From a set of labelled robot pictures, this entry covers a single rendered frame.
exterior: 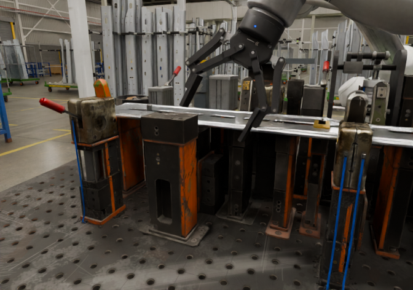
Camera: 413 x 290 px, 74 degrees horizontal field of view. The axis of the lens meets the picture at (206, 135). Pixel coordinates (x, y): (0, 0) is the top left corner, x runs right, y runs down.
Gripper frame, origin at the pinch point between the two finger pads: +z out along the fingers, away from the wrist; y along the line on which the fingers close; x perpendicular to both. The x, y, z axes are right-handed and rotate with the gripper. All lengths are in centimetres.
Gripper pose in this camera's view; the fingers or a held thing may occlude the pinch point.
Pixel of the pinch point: (213, 118)
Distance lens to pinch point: 54.0
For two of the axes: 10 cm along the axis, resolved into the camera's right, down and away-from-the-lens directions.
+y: -8.2, -5.1, 2.7
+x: -3.5, 0.7, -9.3
